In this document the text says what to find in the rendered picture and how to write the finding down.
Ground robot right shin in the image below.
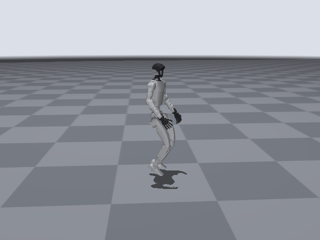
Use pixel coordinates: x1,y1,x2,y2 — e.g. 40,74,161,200
153,144,171,169

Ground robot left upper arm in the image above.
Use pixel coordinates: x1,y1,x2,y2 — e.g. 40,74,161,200
163,80,168,101

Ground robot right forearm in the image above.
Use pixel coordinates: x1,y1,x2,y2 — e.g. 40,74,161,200
147,99,163,119

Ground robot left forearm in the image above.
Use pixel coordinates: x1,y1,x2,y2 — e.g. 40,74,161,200
164,98,175,113

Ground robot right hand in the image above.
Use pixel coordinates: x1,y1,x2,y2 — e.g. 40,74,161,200
158,113,173,130

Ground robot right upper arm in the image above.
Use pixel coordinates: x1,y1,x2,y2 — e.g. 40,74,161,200
146,82,156,105

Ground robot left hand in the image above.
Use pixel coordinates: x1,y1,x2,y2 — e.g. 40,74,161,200
172,108,182,124

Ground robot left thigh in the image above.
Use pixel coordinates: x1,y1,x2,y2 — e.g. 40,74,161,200
162,113,175,146

